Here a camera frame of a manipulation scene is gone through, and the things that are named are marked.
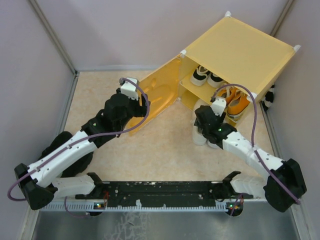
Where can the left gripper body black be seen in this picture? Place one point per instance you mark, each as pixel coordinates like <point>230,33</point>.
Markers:
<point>141,106</point>

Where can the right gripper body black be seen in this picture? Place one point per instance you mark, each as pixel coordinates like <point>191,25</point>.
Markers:
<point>203,114</point>

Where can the orange sneaker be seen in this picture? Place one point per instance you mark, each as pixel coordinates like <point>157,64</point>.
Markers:
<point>228,93</point>
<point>237,105</point>

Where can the yellow cabinet door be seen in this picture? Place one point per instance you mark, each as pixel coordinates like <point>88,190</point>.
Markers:
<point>161,87</point>

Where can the black white sneaker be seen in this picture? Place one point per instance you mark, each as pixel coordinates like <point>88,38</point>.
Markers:
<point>199,76</point>
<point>214,80</point>

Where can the yellow shoe cabinet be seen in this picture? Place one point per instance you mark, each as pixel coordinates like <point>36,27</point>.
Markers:
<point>236,52</point>

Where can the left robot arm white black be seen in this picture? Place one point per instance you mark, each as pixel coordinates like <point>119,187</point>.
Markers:
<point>56,174</point>

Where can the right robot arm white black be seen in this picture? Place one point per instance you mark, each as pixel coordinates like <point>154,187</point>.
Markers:
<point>280,182</point>

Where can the black white striped slipper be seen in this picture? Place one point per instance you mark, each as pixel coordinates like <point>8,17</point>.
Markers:
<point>268,98</point>

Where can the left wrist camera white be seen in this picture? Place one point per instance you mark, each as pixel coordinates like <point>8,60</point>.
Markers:
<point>128,89</point>

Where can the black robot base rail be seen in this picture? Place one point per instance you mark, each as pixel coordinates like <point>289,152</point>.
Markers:
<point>158,193</point>

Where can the grey cable duct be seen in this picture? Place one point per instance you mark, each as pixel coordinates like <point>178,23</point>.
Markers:
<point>97,206</point>

